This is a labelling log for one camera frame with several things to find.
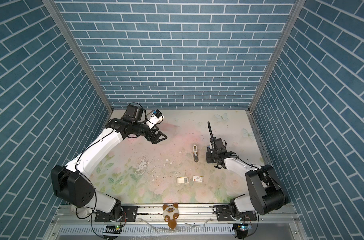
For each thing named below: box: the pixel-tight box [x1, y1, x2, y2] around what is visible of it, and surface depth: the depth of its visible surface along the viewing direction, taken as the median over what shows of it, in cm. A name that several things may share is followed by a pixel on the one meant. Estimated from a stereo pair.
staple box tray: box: [176, 176, 189, 184], surface depth 86 cm
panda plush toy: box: [162, 202, 179, 230], surface depth 73 cm
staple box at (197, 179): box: [192, 175, 204, 183], surface depth 86 cm
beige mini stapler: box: [193, 145, 199, 163], surface depth 96 cm
